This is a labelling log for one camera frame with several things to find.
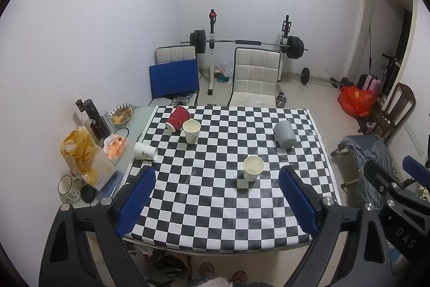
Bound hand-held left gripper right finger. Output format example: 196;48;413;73
278;166;393;287

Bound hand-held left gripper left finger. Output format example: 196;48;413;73
38;167;157;287

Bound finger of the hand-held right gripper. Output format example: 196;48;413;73
364;159;409;211
402;155;430;188

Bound white printed paper cup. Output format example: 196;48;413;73
134;141;158;161
182;119;201;144

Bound grey ribbed cup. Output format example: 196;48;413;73
273;120;298;149

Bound red plastic cup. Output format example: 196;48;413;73
166;105;191;133

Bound plain white paper cup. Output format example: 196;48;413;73
243;155;265;182

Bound grey cloth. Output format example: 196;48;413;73
339;136;404;207

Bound blue flat box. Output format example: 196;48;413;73
100;172;123;199

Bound black round lid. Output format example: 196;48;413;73
81;184;98;204

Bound orange snack packet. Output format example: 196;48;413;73
102;134;129;161

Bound dark wooden chair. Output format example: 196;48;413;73
358;83;417;144

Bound white ceramic mug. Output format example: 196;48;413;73
58;175;83;204

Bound black white checkered tablecloth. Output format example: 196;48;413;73
123;105;338;253

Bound yellow snack bag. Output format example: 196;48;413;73
60;126;118;191

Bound red plastic bag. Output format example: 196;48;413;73
338;85;378;118

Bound patterned bowl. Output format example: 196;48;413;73
110;103;135;125

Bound pink suitcase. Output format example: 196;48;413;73
357;73;384;97

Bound dark tall bottle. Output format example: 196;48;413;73
83;99;111;140

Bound black kick scooter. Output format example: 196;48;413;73
379;53;403;97

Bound person's feet in sandals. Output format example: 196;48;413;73
198;262;248;284

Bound silver dumbbell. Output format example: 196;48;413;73
171;95;193;107

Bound small barbell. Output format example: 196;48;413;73
300;68;341;87

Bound blue board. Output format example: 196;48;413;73
149;59;200;100

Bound white padded chair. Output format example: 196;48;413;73
155;45;197;66
228;47;283;108

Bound clear plastic bag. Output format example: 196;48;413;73
215;62;234;85

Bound white barbell rack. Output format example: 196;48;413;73
206;9;293;96

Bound long barbell with black plates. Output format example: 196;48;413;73
180;30;304;59

